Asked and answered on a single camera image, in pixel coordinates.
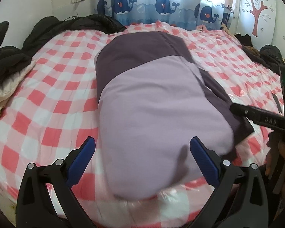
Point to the white wardrobe with tree sticker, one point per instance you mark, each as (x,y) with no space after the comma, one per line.
(263,9)

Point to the pink checkered bed sheet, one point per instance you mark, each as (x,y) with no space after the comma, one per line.
(61,87)

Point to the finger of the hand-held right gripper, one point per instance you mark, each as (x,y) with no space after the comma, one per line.
(239,111)

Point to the black down jacket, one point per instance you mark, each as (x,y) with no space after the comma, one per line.
(85,26)

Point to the dark clothes pile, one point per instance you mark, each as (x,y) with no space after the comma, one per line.
(270,54)

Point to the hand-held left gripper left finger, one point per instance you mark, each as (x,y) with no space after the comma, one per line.
(82,161)

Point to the brown fuzzy cloth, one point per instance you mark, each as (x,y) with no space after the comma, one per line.
(251,52)

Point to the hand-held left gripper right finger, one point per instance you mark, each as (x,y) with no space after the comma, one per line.
(201,159)

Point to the lilac and purple jacket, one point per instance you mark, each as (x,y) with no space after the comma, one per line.
(152,104)

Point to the whale print curtain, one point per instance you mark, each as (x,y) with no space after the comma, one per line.
(161,2)

